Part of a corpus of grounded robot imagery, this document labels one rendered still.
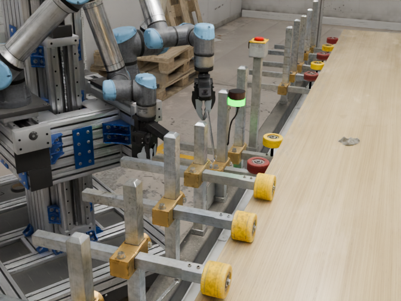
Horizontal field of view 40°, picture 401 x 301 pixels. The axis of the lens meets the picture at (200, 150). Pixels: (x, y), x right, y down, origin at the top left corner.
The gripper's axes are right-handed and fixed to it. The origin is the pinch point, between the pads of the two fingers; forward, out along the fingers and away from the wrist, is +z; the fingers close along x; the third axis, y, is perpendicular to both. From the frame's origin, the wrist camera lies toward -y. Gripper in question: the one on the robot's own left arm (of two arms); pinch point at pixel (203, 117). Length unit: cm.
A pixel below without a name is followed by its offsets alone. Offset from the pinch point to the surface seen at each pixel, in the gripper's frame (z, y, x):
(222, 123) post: -3.0, -12.9, -6.5
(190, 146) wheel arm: 18.0, 13.5, 4.8
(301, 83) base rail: 32, 146, -68
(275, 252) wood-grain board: 8, -77, -17
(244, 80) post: -11.7, 10.2, -16.5
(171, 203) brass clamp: 2, -63, 11
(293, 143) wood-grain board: 9.7, -2.4, -35.2
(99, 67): 77, 335, 94
